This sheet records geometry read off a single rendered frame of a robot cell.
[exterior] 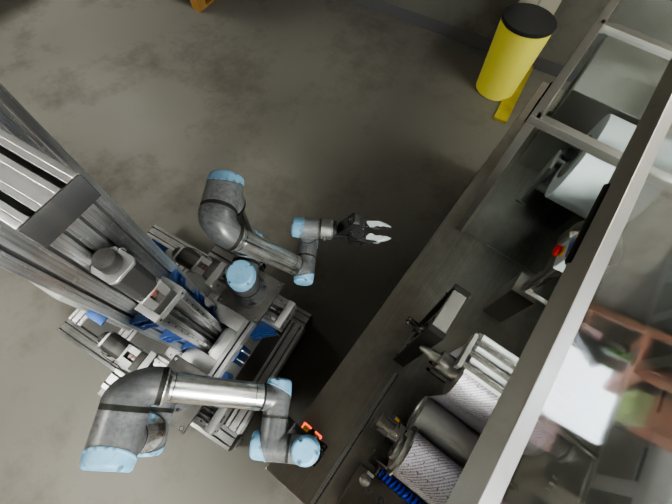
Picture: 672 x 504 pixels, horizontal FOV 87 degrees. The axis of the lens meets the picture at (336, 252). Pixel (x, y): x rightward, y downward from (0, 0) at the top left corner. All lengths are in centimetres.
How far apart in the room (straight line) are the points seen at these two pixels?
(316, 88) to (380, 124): 73
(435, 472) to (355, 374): 53
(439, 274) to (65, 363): 235
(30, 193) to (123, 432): 66
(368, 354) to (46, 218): 122
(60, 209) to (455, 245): 153
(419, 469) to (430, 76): 348
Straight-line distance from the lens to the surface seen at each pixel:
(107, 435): 105
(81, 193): 54
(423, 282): 163
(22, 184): 56
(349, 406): 148
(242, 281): 146
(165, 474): 256
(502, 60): 367
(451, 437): 120
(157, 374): 107
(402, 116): 351
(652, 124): 76
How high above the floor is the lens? 238
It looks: 65 degrees down
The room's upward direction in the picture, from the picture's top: 3 degrees clockwise
